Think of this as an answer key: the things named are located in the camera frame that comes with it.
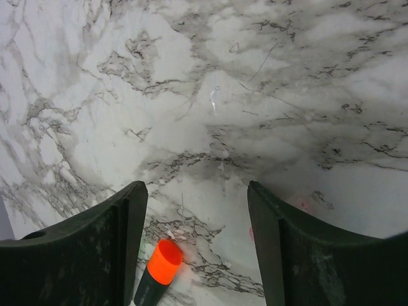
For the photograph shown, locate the orange black highlighter pen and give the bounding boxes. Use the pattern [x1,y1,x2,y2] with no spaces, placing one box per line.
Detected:
[133,239,183,306]

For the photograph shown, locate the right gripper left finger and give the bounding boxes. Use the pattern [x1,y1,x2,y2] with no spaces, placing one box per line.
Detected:
[1,181,148,305]

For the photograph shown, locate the orange pen cap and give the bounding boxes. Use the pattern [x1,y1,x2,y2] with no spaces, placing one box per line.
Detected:
[147,239,183,286]

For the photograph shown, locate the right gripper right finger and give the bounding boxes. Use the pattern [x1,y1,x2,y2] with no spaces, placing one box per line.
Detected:
[247,181,407,305]

